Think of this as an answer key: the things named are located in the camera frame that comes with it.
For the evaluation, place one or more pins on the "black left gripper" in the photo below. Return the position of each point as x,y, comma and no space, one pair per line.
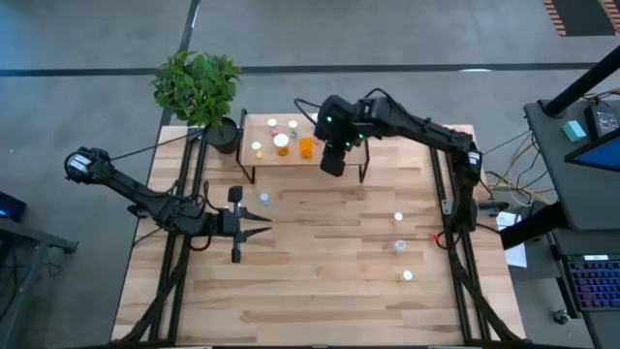
236,225

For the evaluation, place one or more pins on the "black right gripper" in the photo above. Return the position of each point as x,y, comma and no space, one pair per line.
339,126

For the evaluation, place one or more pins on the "blue medicine bottle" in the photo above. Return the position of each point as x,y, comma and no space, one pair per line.
264,198

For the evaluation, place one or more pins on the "orange capless medicine bottle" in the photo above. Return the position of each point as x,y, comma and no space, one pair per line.
305,147

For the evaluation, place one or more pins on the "pale green medicine bottle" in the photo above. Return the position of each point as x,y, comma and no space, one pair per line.
292,125

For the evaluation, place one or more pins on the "amber medicine bottle white cap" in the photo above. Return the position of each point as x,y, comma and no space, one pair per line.
281,141

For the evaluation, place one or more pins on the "pale yellow medicine bottle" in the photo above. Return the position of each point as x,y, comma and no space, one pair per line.
398,216

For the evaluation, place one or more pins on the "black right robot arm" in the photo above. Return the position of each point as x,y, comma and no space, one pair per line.
426,128

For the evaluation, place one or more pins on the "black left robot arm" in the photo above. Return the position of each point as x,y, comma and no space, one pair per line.
145,199

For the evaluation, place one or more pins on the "wooden shelf with black legs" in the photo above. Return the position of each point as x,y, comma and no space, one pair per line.
290,161

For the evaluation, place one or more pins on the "green potted plant black pot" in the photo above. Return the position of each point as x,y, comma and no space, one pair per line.
196,87

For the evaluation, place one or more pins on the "white paper sheet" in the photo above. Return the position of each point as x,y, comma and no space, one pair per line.
516,252

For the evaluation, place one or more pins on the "black stand leg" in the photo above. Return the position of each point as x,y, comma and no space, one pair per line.
533,225

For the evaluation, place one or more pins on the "dark desk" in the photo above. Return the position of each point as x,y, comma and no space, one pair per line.
29,237

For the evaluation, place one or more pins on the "grey side table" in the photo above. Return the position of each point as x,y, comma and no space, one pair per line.
557,184

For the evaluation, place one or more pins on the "teal box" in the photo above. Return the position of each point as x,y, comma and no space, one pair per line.
574,131

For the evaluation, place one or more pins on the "black device with blue light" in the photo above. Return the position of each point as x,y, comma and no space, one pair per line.
9,206

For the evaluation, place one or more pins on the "black pole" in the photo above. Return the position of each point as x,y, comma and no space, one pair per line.
581,83

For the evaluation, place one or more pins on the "blue lit screen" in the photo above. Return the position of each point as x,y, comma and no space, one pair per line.
598,156

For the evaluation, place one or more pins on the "black electronic device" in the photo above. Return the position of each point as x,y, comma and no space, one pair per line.
600,121

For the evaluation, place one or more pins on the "black mat with orange stripes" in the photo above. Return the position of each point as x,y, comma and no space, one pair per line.
581,17

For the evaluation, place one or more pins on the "caster wheel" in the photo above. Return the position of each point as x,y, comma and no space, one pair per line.
562,316

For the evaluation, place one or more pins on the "backlit keyboard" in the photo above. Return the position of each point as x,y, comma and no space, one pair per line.
595,283

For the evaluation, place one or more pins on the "black metal rig frame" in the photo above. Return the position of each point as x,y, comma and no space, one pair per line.
434,167

